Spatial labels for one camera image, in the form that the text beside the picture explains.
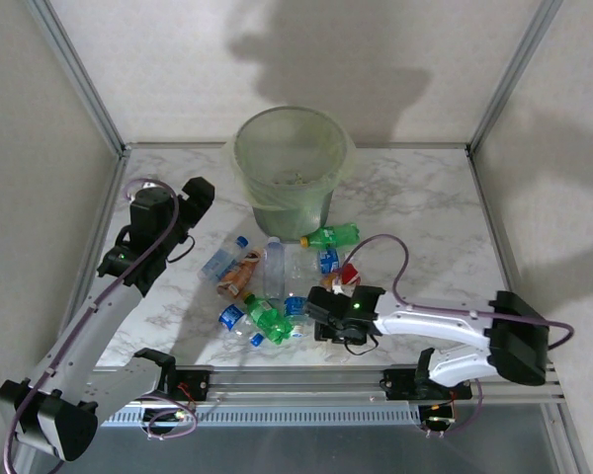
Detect aluminium frame post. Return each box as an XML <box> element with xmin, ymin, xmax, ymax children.
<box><xmin>466</xmin><ymin>0</ymin><xmax>567</xmax><ymax>152</ymax></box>
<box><xmin>23</xmin><ymin>0</ymin><xmax>127</xmax><ymax>155</ymax></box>

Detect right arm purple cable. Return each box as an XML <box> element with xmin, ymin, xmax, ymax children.
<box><xmin>340</xmin><ymin>233</ymin><xmax>574</xmax><ymax>438</ymax></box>

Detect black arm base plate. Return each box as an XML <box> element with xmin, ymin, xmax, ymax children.
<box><xmin>382</xmin><ymin>367</ymin><xmax>475</xmax><ymax>401</ymax></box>
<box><xmin>170</xmin><ymin>368</ymin><xmax>212</xmax><ymax>402</ymax></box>

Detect red and yellow snack packet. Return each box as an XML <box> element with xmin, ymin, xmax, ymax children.
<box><xmin>320</xmin><ymin>263</ymin><xmax>363</xmax><ymax>292</ymax></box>

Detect long aluminium table edge rail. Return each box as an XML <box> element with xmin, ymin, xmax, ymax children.
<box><xmin>122</xmin><ymin>141</ymin><xmax>471</xmax><ymax>151</ymax></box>

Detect small electronics board green LED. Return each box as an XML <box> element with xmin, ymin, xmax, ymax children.
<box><xmin>419</xmin><ymin>404</ymin><xmax>459</xmax><ymax>431</ymax></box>
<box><xmin>142</xmin><ymin>407</ymin><xmax>194</xmax><ymax>431</ymax></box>

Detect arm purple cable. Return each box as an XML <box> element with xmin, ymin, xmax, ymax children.
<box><xmin>340</xmin><ymin>233</ymin><xmax>574</xmax><ymax>438</ymax></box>
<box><xmin>2</xmin><ymin>177</ymin><xmax>199</xmax><ymax>474</ymax></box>

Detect clear bottle blue label white cap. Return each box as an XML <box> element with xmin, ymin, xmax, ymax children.
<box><xmin>315</xmin><ymin>248</ymin><xmax>350</xmax><ymax>276</ymax></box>
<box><xmin>283</xmin><ymin>294</ymin><xmax>311</xmax><ymax>340</ymax></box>

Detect brown label drink bottle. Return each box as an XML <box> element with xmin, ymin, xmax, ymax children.
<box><xmin>215</xmin><ymin>246</ymin><xmax>267</xmax><ymax>301</ymax></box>

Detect grey metal mesh bin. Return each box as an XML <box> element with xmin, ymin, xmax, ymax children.
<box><xmin>232</xmin><ymin>106</ymin><xmax>357</xmax><ymax>244</ymax></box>

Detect aluminium table side rail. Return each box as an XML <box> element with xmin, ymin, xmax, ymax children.
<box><xmin>466</xmin><ymin>147</ymin><xmax>554</xmax><ymax>369</ymax></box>
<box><xmin>53</xmin><ymin>147</ymin><xmax>131</xmax><ymax>369</ymax></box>

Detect aluminium frame leg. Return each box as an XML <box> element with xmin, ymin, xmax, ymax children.
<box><xmin>541</xmin><ymin>402</ymin><xmax>592</xmax><ymax>474</ymax></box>

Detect grey slotted cable duct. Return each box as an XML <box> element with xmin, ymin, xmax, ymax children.
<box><xmin>98</xmin><ymin>405</ymin><xmax>424</xmax><ymax>429</ymax></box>

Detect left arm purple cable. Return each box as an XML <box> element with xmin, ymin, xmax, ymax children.
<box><xmin>2</xmin><ymin>177</ymin><xmax>199</xmax><ymax>474</ymax></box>

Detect green bottle orange cap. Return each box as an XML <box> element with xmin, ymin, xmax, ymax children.
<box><xmin>299</xmin><ymin>222</ymin><xmax>362</xmax><ymax>250</ymax></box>

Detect wide aluminium extrusion rail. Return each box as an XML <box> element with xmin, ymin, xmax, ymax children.
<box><xmin>25</xmin><ymin>363</ymin><xmax>568</xmax><ymax>407</ymax></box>

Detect tall clear bottle white cap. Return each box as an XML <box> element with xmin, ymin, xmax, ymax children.
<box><xmin>263</xmin><ymin>235</ymin><xmax>287</xmax><ymax>301</ymax></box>

